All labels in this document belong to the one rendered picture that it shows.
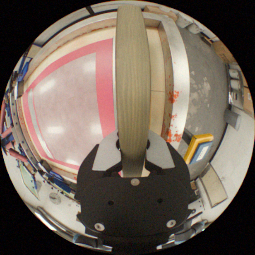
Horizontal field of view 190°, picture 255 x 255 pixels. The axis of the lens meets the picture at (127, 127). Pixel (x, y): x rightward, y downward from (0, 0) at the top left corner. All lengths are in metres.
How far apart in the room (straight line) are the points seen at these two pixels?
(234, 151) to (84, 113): 3.43
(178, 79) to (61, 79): 0.26
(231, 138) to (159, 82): 3.26
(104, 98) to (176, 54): 0.17
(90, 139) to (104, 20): 0.30
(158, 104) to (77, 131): 0.21
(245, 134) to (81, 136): 3.32
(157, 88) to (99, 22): 0.21
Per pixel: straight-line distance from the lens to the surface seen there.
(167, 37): 0.19
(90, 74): 0.19
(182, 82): 0.16
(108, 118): 0.18
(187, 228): 0.69
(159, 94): 0.18
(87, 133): 0.22
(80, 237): 0.69
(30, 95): 0.43
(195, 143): 0.31
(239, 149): 3.30
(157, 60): 0.19
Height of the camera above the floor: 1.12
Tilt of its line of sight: 64 degrees down
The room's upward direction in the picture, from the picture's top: 178 degrees counter-clockwise
